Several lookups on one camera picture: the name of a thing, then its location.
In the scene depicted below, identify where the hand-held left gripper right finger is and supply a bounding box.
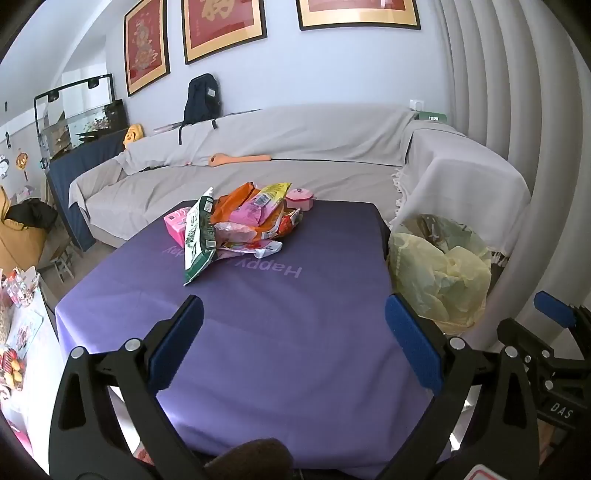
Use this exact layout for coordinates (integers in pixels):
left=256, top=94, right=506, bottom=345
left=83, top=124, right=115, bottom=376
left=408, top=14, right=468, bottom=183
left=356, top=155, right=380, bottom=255
left=385, top=292, right=539, bottom=480

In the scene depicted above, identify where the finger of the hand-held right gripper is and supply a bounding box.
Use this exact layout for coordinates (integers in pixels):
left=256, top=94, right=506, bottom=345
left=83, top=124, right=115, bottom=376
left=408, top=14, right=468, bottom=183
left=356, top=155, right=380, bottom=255
left=498, top=318, right=578, bottom=370
left=534, top=291, right=591, bottom=334

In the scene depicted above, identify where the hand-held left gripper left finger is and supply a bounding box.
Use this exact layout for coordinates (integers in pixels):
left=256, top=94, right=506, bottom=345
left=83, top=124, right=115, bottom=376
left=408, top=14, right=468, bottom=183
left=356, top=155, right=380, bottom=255
left=48, top=294, right=205, bottom=480

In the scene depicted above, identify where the trash bin with yellow-green bag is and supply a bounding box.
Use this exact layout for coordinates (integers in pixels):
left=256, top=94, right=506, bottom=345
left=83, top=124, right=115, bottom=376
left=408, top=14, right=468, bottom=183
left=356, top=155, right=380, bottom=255
left=387, top=213, right=493, bottom=336

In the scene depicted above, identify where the clear pinkish plastic wrapper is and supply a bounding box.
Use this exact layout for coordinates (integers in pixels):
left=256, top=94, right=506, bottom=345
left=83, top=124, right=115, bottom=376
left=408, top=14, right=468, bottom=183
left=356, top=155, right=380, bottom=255
left=213, top=222, right=283, bottom=260

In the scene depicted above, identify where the green snack packet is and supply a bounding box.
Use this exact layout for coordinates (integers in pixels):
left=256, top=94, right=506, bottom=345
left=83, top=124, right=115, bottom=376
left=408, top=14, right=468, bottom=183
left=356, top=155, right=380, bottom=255
left=183, top=187, right=218, bottom=288

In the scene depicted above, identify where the purple tablecloth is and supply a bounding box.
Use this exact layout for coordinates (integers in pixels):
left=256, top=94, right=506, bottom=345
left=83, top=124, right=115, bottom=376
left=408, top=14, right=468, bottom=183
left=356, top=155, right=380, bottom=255
left=54, top=199, right=451, bottom=480

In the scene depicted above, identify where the pink cardboard box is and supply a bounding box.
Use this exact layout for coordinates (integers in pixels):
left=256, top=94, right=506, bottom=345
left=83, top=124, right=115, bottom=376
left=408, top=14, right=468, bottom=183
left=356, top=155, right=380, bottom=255
left=163, top=207, right=193, bottom=246

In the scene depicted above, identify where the small grey stool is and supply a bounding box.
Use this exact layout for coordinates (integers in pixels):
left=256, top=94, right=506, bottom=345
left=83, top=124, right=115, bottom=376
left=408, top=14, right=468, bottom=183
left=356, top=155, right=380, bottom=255
left=38, top=244, right=78, bottom=283

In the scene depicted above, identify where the white side table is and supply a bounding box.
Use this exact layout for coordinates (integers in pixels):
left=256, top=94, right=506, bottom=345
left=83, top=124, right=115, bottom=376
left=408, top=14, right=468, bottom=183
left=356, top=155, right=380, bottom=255
left=0, top=272, right=63, bottom=444

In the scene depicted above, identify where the pink snack packet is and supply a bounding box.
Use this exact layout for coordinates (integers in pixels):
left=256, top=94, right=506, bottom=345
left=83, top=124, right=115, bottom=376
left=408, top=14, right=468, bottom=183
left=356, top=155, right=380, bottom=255
left=229, top=194, right=279, bottom=228

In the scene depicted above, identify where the orange snack packet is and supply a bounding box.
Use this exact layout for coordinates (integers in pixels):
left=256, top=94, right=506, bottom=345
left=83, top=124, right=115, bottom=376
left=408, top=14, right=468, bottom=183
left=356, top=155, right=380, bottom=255
left=213, top=182, right=260, bottom=223

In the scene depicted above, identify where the white fringed blanket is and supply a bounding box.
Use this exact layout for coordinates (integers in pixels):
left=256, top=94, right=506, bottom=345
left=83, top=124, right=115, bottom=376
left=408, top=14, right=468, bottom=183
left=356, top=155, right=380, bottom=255
left=390, top=124, right=533, bottom=274

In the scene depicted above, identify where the red snack packet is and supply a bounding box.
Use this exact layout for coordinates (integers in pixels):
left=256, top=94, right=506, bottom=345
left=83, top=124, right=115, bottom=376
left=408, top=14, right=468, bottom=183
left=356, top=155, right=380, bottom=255
left=276, top=209, right=304, bottom=237

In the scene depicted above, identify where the tray of pastries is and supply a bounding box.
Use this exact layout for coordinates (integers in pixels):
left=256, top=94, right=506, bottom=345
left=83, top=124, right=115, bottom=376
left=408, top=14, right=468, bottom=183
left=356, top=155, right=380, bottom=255
left=0, top=348, right=25, bottom=393

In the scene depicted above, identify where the pink lidded pot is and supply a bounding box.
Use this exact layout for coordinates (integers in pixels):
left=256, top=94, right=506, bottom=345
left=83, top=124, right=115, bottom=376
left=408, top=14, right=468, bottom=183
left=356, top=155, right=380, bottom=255
left=284, top=187, right=318, bottom=212

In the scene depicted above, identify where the dark blue cabinet cloth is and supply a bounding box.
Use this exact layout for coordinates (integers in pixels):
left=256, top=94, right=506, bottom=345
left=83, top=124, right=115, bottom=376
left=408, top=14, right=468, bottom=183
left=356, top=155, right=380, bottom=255
left=47, top=130, right=128, bottom=253

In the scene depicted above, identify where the orange back scratcher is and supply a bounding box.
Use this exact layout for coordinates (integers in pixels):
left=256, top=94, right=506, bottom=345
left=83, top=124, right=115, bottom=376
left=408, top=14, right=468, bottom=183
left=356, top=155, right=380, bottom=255
left=209, top=153, right=271, bottom=168

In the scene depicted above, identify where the black jacket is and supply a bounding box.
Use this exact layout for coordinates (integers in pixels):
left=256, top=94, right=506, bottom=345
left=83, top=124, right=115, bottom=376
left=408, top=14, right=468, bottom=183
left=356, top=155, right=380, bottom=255
left=4, top=197, right=59, bottom=230

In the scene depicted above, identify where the white curtain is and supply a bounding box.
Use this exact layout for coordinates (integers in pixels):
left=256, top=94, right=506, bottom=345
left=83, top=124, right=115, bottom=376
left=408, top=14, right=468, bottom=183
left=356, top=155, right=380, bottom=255
left=436, top=0, right=591, bottom=398

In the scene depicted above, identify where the yellow plush toy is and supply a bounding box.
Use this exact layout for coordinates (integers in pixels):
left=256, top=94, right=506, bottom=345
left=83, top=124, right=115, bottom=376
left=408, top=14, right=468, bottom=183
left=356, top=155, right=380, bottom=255
left=122, top=124, right=144, bottom=150

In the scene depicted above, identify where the grey covered sofa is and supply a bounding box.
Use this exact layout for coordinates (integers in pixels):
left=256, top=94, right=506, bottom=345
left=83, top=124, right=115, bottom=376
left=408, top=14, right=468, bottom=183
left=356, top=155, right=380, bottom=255
left=68, top=104, right=465, bottom=251

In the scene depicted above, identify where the black backpack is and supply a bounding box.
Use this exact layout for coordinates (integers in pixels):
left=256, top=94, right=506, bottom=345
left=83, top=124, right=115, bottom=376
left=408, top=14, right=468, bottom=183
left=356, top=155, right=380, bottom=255
left=178, top=73, right=223, bottom=147

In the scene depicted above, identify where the glass fish tank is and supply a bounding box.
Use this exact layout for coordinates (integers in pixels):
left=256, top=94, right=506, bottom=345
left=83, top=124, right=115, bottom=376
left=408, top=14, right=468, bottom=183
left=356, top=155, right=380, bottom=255
left=34, top=73, right=128, bottom=163

